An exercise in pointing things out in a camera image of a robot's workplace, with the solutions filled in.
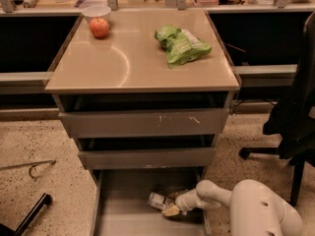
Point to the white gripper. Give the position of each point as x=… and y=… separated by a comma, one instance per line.
x=184, y=200

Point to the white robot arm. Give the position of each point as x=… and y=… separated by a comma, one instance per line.
x=254, y=209

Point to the middle grey drawer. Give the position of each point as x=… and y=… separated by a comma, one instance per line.
x=147, y=158

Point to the grey drawer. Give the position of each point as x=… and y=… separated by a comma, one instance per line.
x=149, y=123
x=122, y=209
x=147, y=158

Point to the bottom grey drawer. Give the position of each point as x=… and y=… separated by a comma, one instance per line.
x=122, y=209

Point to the top grey drawer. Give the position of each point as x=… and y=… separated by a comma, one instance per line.
x=149, y=123

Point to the grey drawer cabinet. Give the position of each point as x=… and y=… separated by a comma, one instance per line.
x=128, y=72

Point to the black chair leg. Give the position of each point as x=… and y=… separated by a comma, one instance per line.
x=45, y=200

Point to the black office chair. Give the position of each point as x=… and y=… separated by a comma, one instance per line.
x=293, y=116

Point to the metal hooked rod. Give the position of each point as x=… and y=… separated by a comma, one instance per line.
x=30, y=165

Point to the green chip bag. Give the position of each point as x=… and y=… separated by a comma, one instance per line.
x=180, y=45

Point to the red apple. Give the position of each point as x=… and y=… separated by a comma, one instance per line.
x=99, y=27

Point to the white bowl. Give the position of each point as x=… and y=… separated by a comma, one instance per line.
x=96, y=11

